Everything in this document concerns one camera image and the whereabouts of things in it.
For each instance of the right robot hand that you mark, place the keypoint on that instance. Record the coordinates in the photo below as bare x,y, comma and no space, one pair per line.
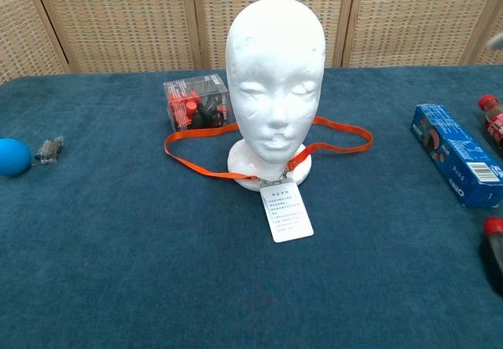
496,43

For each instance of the white badge card holder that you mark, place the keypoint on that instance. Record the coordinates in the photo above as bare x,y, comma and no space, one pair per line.
287,215

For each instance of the white foam mannequin head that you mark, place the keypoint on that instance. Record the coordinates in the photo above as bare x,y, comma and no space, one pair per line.
275,50

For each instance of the wicker folding screen panel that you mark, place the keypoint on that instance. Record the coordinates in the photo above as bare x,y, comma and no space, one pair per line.
497,60
19,30
412,19
212,11
118,19

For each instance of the Coca-Cola bottle red label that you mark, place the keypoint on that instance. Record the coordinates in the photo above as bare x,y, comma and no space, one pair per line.
494,121

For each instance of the blue Oreo cookie box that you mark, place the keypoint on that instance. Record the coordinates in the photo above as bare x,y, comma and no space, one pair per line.
452,148

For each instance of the small dark red-capped bottle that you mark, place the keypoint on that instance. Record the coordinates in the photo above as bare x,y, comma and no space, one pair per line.
494,247

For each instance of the clear box red black parts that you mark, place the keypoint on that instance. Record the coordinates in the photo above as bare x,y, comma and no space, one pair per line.
184,105

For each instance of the blue table cloth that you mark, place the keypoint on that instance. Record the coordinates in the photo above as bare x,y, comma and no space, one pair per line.
78,247

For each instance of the blue ball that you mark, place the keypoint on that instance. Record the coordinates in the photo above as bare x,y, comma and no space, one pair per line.
13,156

